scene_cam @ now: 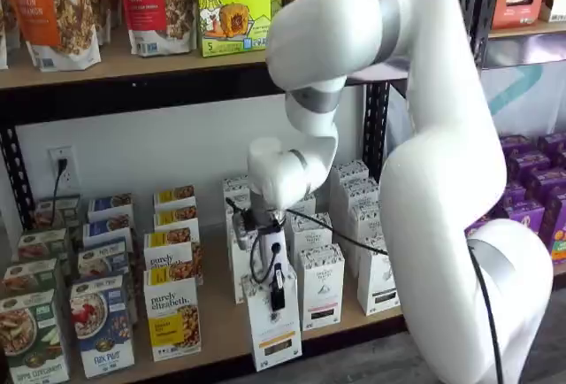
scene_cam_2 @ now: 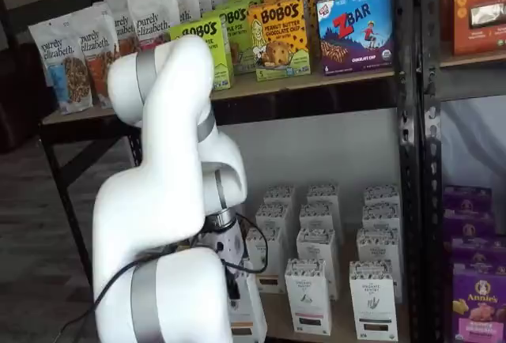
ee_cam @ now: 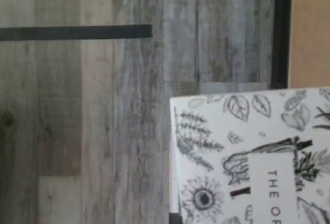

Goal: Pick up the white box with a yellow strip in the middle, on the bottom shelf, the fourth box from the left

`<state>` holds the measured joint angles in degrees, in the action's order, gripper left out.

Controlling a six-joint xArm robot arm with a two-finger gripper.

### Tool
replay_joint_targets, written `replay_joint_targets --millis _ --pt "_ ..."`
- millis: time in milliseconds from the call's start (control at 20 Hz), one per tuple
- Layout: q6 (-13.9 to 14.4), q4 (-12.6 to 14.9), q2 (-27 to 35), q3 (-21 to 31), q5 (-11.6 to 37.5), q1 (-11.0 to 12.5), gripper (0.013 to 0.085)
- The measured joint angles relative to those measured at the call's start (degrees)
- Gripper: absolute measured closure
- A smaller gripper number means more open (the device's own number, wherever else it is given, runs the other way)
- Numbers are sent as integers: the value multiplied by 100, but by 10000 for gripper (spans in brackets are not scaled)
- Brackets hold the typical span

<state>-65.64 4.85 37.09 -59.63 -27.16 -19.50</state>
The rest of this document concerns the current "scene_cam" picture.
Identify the black metal shelf frame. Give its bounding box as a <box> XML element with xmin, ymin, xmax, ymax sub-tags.
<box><xmin>0</xmin><ymin>0</ymin><xmax>490</xmax><ymax>384</ymax></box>
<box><xmin>479</xmin><ymin>0</ymin><xmax>566</xmax><ymax>69</ymax></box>

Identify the purely elizabeth yellow label box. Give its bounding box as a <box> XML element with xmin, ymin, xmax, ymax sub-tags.
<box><xmin>142</xmin><ymin>264</ymin><xmax>203</xmax><ymax>364</ymax></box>
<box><xmin>142</xmin><ymin>227</ymin><xmax>205</xmax><ymax>287</ymax></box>
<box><xmin>152</xmin><ymin>205</ymin><xmax>201</xmax><ymax>243</ymax></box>
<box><xmin>152</xmin><ymin>185</ymin><xmax>197</xmax><ymax>212</ymax></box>

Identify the purple Annie's box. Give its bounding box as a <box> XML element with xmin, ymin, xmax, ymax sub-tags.
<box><xmin>536</xmin><ymin>131</ymin><xmax>566</xmax><ymax>160</ymax></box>
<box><xmin>505</xmin><ymin>199</ymin><xmax>547</xmax><ymax>235</ymax></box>
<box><xmin>540</xmin><ymin>190</ymin><xmax>566</xmax><ymax>266</ymax></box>
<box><xmin>527</xmin><ymin>166</ymin><xmax>566</xmax><ymax>202</ymax></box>
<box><xmin>503</xmin><ymin>180</ymin><xmax>530</xmax><ymax>209</ymax></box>
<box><xmin>508</xmin><ymin>150</ymin><xmax>552</xmax><ymax>182</ymax></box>
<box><xmin>499</xmin><ymin>133</ymin><xmax>539</xmax><ymax>162</ymax></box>

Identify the white box dark strip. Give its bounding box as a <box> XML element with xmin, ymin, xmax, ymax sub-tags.
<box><xmin>356</xmin><ymin>233</ymin><xmax>402</xmax><ymax>317</ymax></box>

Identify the orange label granola bag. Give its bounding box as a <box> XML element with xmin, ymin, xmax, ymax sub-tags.
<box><xmin>3</xmin><ymin>0</ymin><xmax>103</xmax><ymax>73</ymax></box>
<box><xmin>88</xmin><ymin>0</ymin><xmax>123</xmax><ymax>47</ymax></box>

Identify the white box pink strip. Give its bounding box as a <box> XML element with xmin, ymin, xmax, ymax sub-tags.
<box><xmin>294</xmin><ymin>242</ymin><xmax>347</xmax><ymax>333</ymax></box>

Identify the white wall outlet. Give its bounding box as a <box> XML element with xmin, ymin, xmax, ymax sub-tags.
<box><xmin>47</xmin><ymin>146</ymin><xmax>77</xmax><ymax>191</ymax></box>

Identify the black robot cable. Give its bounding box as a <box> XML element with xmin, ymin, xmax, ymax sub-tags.
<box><xmin>224</xmin><ymin>196</ymin><xmax>507</xmax><ymax>384</ymax></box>

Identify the wooden shelf board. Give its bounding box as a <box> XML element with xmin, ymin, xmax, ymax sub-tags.
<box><xmin>486</xmin><ymin>19</ymin><xmax>566</xmax><ymax>42</ymax></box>
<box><xmin>0</xmin><ymin>20</ymin><xmax>285</xmax><ymax>91</ymax></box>
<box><xmin>65</xmin><ymin>219</ymin><xmax>406</xmax><ymax>380</ymax></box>

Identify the white box yellow strip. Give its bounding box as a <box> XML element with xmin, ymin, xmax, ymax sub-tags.
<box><xmin>240</xmin><ymin>268</ymin><xmax>304</xmax><ymax>372</ymax></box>

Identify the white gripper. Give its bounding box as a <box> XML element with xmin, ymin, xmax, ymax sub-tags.
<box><xmin>257</xmin><ymin>223</ymin><xmax>297</xmax><ymax>313</ymax></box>

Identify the white sheet teal stripe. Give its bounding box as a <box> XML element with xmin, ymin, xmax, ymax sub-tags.
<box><xmin>480</xmin><ymin>63</ymin><xmax>559</xmax><ymax>138</ymax></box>

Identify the red label granola bag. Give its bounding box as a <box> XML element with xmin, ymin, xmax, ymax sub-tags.
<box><xmin>116</xmin><ymin>0</ymin><xmax>199</xmax><ymax>58</ymax></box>

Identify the green cereal box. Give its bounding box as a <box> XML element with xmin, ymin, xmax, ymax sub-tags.
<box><xmin>1</xmin><ymin>258</ymin><xmax>62</xmax><ymax>301</ymax></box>
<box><xmin>32</xmin><ymin>195</ymin><xmax>83</xmax><ymax>231</ymax></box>
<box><xmin>0</xmin><ymin>288</ymin><xmax>72</xmax><ymax>384</ymax></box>
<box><xmin>16</xmin><ymin>227</ymin><xmax>73</xmax><ymax>270</ymax></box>

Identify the black power cord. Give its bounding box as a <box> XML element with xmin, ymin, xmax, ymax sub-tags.
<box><xmin>51</xmin><ymin>157</ymin><xmax>71</xmax><ymax>226</ymax></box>

